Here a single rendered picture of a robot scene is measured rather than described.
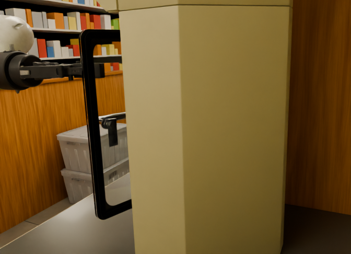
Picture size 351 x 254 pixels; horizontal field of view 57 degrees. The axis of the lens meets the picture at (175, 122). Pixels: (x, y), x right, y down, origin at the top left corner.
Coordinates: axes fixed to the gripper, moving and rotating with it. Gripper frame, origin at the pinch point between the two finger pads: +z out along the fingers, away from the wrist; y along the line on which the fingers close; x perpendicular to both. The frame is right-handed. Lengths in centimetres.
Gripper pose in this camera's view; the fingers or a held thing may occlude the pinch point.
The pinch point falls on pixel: (88, 70)
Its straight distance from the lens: 71.2
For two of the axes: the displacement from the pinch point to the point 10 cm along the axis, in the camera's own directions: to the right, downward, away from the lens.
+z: 8.9, 0.7, -4.5
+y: 4.5, -2.1, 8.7
